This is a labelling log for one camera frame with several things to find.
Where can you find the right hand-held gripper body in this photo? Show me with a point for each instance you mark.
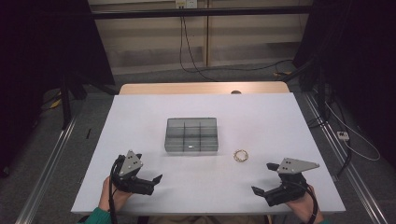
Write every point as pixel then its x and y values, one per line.
pixel 291 183

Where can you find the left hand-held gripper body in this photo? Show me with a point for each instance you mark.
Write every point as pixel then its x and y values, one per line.
pixel 127 166

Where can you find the clear plastic compartment box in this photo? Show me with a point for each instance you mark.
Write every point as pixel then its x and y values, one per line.
pixel 191 135

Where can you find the person's right hand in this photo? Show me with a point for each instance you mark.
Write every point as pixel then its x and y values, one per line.
pixel 305 210

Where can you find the person's left hand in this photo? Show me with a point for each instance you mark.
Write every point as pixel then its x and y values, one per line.
pixel 107 199

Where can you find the white table cover sheet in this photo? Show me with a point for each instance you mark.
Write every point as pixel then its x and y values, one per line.
pixel 205 186

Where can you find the white power strip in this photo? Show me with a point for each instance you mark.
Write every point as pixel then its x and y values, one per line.
pixel 343 135

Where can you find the wooden table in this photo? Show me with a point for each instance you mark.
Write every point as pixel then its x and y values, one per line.
pixel 186 88

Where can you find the dark round table grommet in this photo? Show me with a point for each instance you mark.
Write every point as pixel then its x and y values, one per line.
pixel 236 92

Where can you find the black metal stand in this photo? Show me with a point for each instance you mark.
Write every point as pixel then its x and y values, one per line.
pixel 65 105
pixel 320 90

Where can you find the dark curtain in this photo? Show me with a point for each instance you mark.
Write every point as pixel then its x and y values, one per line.
pixel 358 62
pixel 37 62

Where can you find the black horizontal metal bar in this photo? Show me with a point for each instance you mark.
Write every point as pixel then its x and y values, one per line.
pixel 199 13

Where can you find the aluminium floor rail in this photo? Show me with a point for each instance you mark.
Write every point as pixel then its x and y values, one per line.
pixel 348 174
pixel 46 174

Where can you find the white wall socket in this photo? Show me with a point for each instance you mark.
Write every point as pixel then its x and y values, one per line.
pixel 186 3

